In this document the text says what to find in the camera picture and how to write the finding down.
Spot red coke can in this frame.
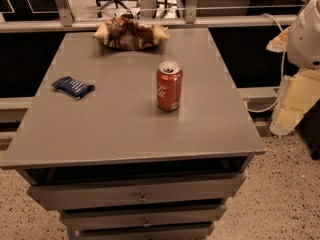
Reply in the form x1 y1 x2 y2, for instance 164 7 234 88
157 61 183 112

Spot metal railing frame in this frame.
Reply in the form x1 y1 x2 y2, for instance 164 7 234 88
0 0 310 33

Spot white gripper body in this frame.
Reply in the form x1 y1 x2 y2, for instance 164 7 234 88
287 0 320 69

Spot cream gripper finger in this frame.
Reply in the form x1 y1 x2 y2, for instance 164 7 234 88
270 69 320 136
266 27 290 53

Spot grey drawer cabinet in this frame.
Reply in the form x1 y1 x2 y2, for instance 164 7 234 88
1 29 265 240

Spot blue rxbar blueberry wrapper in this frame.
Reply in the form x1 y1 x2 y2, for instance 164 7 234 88
51 76 95 100

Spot white cable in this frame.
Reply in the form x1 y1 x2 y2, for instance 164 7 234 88
246 12 288 114

